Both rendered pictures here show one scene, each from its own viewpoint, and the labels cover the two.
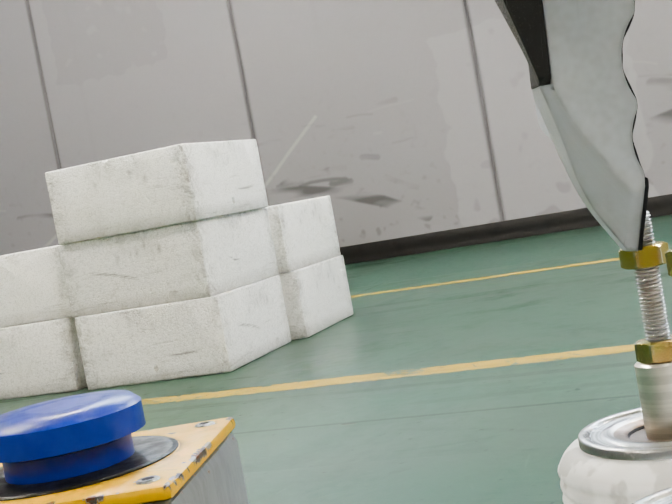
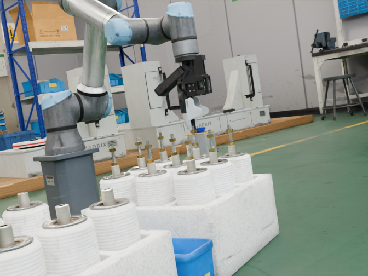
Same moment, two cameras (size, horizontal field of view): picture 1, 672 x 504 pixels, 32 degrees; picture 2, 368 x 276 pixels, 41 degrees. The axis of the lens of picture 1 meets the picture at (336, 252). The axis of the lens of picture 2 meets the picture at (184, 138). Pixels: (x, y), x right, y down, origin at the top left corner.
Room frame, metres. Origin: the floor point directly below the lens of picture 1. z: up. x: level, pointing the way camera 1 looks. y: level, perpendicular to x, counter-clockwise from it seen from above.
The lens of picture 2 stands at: (0.91, -1.43, 0.42)
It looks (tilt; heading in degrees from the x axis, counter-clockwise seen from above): 4 degrees down; 114
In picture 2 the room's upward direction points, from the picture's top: 9 degrees counter-clockwise
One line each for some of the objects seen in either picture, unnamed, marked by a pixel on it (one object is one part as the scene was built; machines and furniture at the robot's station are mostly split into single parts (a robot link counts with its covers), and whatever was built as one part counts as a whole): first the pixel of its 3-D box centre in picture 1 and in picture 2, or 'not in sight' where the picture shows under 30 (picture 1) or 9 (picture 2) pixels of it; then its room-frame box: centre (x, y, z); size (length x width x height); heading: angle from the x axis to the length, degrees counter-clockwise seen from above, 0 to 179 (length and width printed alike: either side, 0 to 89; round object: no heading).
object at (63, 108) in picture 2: not in sight; (59, 108); (-0.27, 0.08, 0.47); 0.13 x 0.12 x 0.14; 62
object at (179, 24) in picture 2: not in sight; (180, 22); (0.35, -0.10, 0.65); 0.09 x 0.08 x 0.11; 152
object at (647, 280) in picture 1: (652, 306); (230, 137); (0.46, -0.12, 0.30); 0.01 x 0.01 x 0.08
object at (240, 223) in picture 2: not in sight; (185, 222); (0.32, -0.22, 0.09); 0.39 x 0.39 x 0.18; 83
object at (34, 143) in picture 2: not in sight; (34, 143); (-1.53, 1.33, 0.29); 0.30 x 0.30 x 0.06
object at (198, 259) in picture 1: (172, 260); not in sight; (2.92, 0.41, 0.27); 0.39 x 0.39 x 0.18; 68
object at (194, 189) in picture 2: not in sight; (197, 208); (0.43, -0.35, 0.16); 0.10 x 0.10 x 0.18
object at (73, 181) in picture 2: not in sight; (72, 190); (-0.27, 0.07, 0.15); 0.19 x 0.19 x 0.30; 67
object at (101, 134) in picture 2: not in sight; (54, 118); (-1.47, 1.53, 0.45); 0.82 x 0.57 x 0.74; 67
